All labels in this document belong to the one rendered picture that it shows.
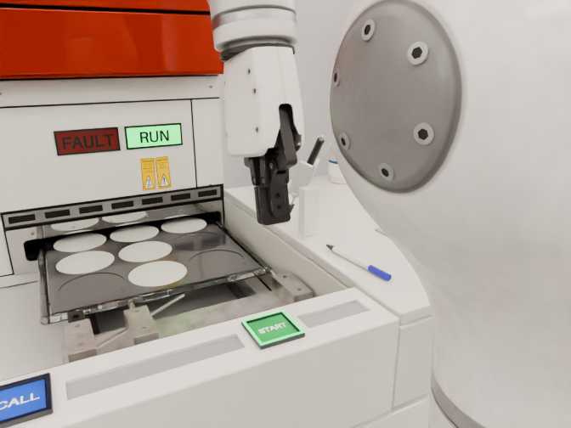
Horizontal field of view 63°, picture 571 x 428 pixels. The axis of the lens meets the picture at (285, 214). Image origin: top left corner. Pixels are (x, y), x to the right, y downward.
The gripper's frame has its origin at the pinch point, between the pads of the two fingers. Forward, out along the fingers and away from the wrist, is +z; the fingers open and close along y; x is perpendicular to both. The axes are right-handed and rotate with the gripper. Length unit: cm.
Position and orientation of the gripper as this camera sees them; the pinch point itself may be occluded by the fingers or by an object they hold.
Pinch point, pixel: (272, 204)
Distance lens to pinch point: 48.9
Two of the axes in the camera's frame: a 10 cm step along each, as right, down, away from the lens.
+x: 8.9, -1.5, 4.3
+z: 0.9, 9.8, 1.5
